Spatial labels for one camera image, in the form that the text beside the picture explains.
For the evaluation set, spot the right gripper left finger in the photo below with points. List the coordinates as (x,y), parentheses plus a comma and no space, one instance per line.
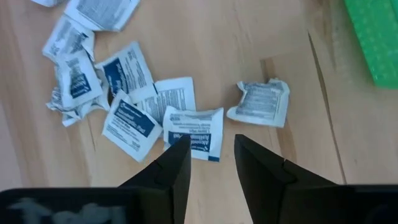
(174,174)

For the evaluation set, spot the green plastic basket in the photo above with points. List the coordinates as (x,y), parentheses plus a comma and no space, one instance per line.
(376,37)

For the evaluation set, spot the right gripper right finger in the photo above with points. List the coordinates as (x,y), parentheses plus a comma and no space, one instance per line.
(261,174)

